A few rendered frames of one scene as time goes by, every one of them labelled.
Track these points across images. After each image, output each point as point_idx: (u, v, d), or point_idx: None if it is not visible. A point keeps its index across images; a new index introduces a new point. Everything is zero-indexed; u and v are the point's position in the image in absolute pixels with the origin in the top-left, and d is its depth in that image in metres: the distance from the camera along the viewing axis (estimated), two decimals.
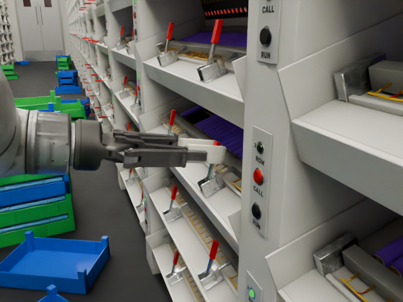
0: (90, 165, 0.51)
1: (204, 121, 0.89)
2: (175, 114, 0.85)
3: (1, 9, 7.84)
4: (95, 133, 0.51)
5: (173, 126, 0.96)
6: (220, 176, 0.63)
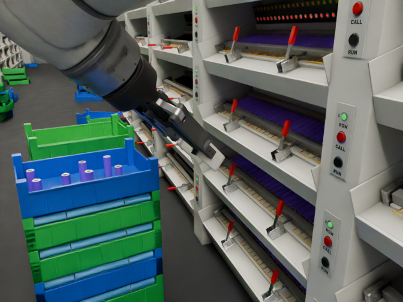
0: (134, 100, 0.46)
1: None
2: None
3: None
4: (154, 74, 0.47)
5: None
6: None
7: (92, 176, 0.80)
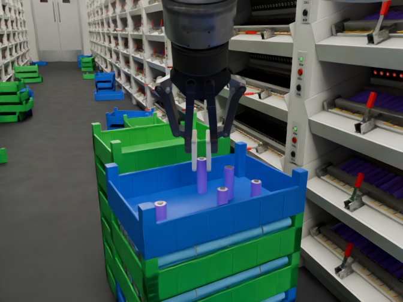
0: (223, 60, 0.47)
1: None
2: None
3: (17, 5, 7.17)
4: None
5: None
6: None
7: (227, 196, 0.58)
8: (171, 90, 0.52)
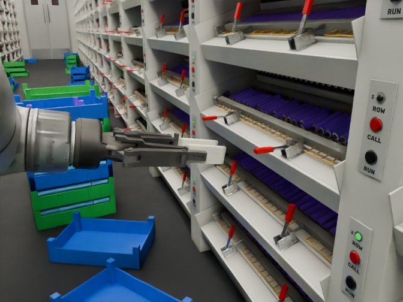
0: (89, 163, 0.52)
1: (258, 102, 0.93)
2: (207, 117, 0.88)
3: (9, 7, 7.89)
4: (95, 132, 0.51)
5: (223, 108, 1.00)
6: (292, 141, 0.67)
7: None
8: None
